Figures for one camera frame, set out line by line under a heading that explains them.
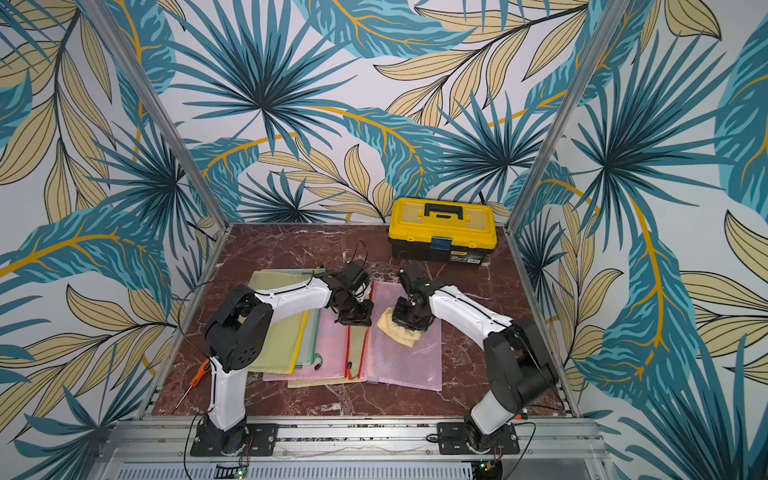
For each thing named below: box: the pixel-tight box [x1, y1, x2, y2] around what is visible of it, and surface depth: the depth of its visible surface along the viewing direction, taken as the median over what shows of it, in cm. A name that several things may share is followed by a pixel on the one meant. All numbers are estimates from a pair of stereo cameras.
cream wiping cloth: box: [377, 307, 421, 348], surface depth 87 cm
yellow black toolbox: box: [388, 198, 497, 265], surface depth 101 cm
